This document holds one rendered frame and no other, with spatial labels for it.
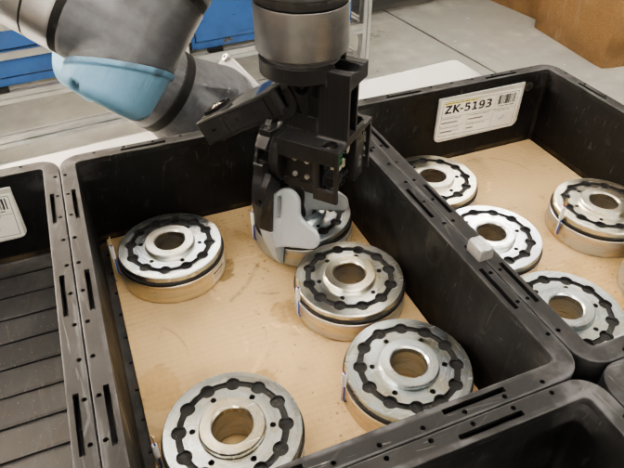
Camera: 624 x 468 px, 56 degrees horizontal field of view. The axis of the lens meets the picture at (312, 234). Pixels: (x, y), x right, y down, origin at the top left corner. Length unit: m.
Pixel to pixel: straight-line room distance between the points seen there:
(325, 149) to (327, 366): 0.19
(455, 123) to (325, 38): 0.34
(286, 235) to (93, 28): 0.24
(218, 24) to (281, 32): 2.02
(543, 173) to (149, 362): 0.52
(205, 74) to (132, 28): 0.33
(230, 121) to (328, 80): 0.12
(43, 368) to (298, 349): 0.22
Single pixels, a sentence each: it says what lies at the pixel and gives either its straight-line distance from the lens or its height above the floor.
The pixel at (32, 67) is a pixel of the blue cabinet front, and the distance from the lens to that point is 2.37.
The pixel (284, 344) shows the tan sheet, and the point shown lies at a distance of 0.53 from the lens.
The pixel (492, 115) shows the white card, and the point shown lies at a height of 0.88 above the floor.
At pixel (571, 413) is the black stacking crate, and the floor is 0.92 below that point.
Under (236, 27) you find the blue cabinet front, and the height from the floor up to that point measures 0.38.
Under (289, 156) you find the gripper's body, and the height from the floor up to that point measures 0.97.
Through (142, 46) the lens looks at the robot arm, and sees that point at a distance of 0.48.
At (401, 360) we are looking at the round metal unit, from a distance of 0.50.
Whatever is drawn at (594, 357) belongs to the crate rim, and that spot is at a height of 0.93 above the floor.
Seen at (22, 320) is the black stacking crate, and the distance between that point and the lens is 0.62.
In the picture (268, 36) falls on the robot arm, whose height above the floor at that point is 1.07.
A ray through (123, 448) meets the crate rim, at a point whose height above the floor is 0.93.
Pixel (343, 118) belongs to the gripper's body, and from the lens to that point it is 0.48.
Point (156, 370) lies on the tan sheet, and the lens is 0.53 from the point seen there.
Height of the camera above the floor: 1.24
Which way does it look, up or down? 40 degrees down
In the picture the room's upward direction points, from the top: straight up
